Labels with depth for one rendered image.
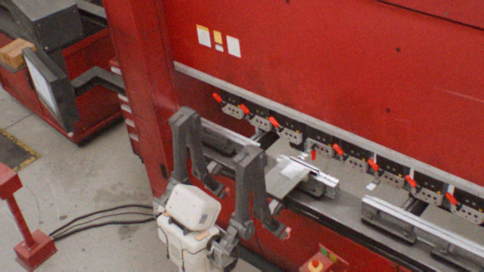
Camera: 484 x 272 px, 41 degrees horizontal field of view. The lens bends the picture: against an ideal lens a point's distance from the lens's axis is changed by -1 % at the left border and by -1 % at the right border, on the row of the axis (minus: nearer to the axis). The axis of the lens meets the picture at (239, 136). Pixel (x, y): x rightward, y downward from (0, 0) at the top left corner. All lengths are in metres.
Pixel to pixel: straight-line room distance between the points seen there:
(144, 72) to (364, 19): 1.44
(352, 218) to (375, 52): 1.03
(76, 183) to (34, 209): 0.39
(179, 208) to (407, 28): 1.27
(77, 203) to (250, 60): 2.29
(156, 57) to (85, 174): 1.89
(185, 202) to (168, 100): 1.09
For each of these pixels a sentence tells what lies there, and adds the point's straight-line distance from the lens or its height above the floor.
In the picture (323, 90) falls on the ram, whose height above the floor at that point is 1.60.
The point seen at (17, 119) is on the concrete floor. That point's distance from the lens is 6.23.
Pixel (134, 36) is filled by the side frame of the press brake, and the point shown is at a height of 1.66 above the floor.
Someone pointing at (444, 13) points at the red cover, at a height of 2.18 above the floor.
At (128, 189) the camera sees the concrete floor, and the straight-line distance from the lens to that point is 5.10.
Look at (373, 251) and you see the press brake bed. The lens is 3.46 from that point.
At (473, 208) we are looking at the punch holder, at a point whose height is 1.26.
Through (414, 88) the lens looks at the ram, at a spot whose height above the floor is 1.79.
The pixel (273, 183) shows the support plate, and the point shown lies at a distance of 3.48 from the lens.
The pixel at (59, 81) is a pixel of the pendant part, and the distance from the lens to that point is 3.57.
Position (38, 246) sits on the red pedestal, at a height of 0.12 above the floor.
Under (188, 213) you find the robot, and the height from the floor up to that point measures 1.34.
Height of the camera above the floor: 3.42
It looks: 40 degrees down
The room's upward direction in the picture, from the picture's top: 7 degrees counter-clockwise
